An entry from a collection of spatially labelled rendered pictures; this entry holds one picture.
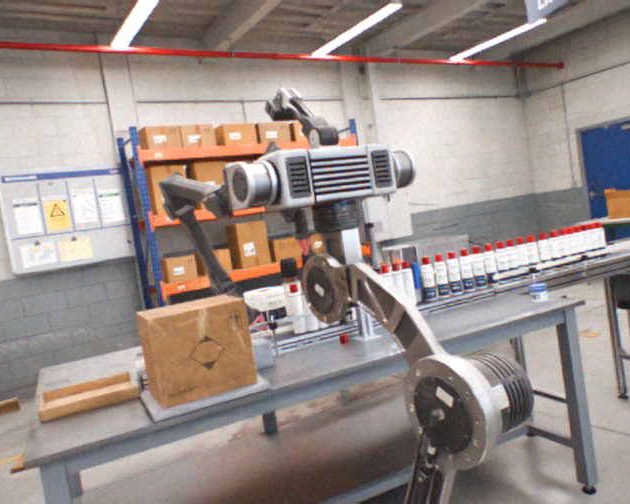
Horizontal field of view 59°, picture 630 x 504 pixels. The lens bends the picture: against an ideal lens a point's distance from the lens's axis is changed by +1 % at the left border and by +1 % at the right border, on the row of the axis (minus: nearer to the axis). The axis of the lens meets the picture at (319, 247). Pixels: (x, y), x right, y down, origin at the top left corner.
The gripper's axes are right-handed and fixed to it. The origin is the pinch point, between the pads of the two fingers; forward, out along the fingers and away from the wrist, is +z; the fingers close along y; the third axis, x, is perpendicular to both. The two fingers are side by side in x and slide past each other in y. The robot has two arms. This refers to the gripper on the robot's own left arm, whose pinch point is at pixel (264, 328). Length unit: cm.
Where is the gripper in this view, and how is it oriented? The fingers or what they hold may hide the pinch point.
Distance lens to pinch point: 223.0
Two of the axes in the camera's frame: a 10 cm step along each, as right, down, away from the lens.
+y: -4.3, 0.2, 9.0
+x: -5.9, 7.5, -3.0
